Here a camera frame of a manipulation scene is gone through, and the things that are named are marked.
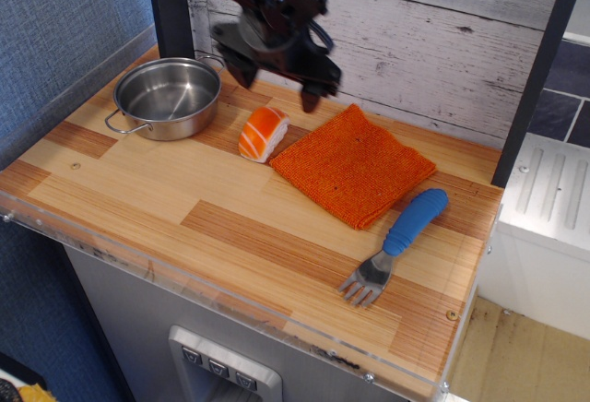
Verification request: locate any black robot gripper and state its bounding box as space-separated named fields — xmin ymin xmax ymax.
xmin=212 ymin=0 xmax=341 ymax=113

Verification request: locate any blue handled metal fork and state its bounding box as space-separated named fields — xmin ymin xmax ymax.
xmin=338 ymin=188 xmax=449 ymax=308

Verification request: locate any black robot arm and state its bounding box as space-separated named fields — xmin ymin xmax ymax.
xmin=211 ymin=0 xmax=341 ymax=112

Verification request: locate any salmon sushi toy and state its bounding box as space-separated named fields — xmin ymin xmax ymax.
xmin=238 ymin=106 xmax=290 ymax=163

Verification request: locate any stainless steel pot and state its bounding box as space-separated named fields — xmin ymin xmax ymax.
xmin=104 ymin=54 xmax=225 ymax=141

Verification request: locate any orange knitted cloth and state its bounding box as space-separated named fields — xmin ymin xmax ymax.
xmin=270 ymin=104 xmax=436 ymax=230

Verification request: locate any clear acrylic table edge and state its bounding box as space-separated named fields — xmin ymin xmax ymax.
xmin=1 ymin=177 xmax=502 ymax=401

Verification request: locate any silver dispenser panel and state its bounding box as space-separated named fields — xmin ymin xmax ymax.
xmin=168 ymin=325 xmax=283 ymax=401

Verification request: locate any white grooved cabinet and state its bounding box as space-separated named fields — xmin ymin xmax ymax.
xmin=478 ymin=134 xmax=589 ymax=338

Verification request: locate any yellow black object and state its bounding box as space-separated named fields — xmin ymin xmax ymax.
xmin=0 ymin=379 xmax=57 ymax=402

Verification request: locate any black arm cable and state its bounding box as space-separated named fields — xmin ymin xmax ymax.
xmin=306 ymin=21 xmax=336 ymax=53

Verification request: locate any black right frame post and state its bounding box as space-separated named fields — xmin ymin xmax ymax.
xmin=491 ymin=0 xmax=577 ymax=188

